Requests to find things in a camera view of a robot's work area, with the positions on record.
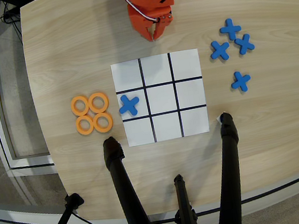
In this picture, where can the white tic-tac-toe grid paper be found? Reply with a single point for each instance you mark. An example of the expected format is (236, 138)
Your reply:
(161, 98)

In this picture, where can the small white blue sticker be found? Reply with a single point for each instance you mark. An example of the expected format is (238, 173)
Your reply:
(219, 119)

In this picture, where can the thin black tripod leg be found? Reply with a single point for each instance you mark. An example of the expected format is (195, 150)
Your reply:
(186, 213)

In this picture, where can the blue foam cross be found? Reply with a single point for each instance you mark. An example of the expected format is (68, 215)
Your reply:
(220, 50)
(240, 81)
(128, 105)
(244, 44)
(230, 29)

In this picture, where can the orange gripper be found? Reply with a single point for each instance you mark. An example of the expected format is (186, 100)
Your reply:
(141, 20)

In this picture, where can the thick black tripod leg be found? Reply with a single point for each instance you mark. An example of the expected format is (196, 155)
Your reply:
(126, 194)
(230, 176)

